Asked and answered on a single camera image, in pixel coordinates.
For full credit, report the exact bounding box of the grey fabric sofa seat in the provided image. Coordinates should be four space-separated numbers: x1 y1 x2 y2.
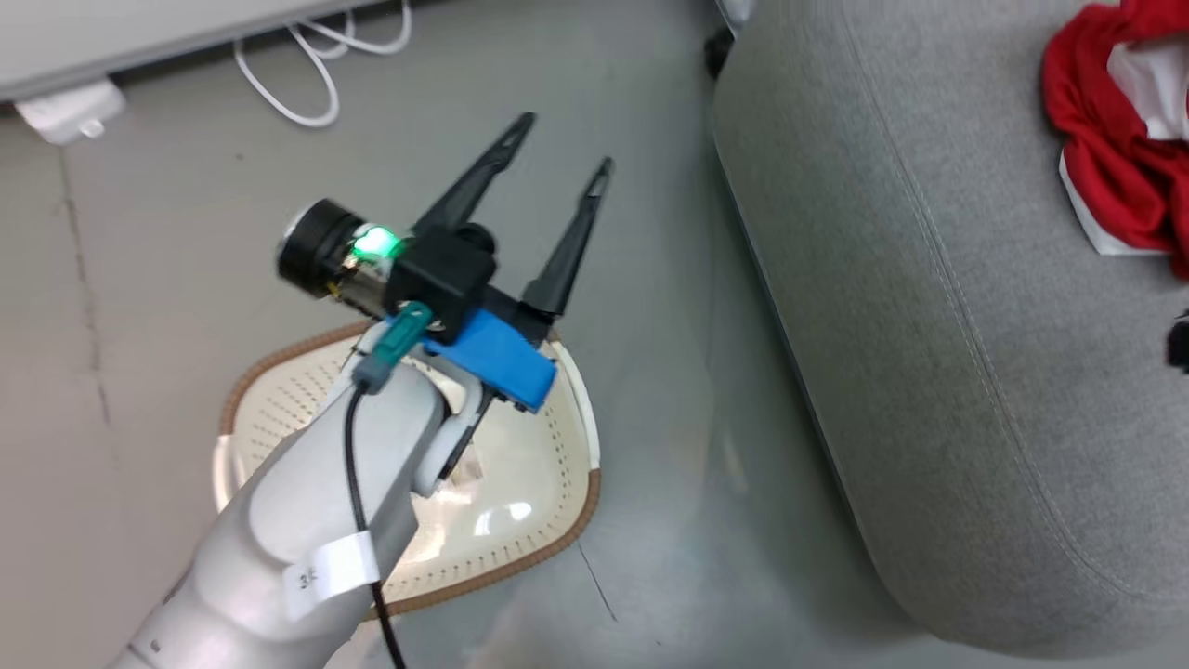
710 0 1189 662

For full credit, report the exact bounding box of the red garment with white trim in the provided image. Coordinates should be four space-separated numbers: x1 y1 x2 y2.
1039 0 1189 281

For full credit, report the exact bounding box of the black cable with teal plug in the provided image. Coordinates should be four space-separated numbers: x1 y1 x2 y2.
343 301 435 669

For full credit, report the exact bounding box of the white cable on floor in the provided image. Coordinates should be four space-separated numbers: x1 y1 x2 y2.
231 0 415 129

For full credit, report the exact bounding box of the white power strip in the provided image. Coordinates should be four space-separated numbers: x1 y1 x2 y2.
13 78 128 147

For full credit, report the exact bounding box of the white perforated laundry basket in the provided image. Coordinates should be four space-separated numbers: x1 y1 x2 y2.
211 320 603 621

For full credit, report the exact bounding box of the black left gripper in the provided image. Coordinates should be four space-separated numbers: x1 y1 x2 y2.
276 111 616 346

